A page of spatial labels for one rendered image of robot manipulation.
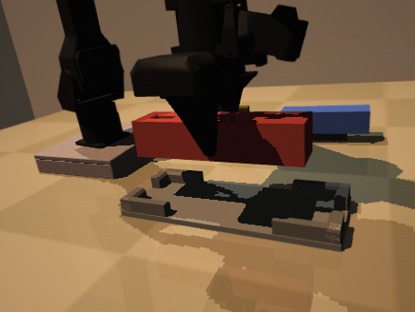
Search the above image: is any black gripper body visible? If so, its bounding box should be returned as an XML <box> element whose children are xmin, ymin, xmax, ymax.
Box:
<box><xmin>130</xmin><ymin>0</ymin><xmax>267</xmax><ymax>97</ymax></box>

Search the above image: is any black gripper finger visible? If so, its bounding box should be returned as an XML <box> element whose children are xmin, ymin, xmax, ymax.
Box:
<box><xmin>160</xmin><ymin>86</ymin><xmax>231</xmax><ymax>157</ymax></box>
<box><xmin>218</xmin><ymin>71</ymin><xmax>258</xmax><ymax>111</ymax></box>

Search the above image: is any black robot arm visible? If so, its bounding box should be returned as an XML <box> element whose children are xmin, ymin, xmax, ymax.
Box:
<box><xmin>56</xmin><ymin>0</ymin><xmax>308</xmax><ymax>148</ymax></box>

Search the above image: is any blue rectangular block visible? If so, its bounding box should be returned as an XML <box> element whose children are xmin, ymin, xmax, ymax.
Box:
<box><xmin>281</xmin><ymin>105</ymin><xmax>371</xmax><ymax>134</ymax></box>

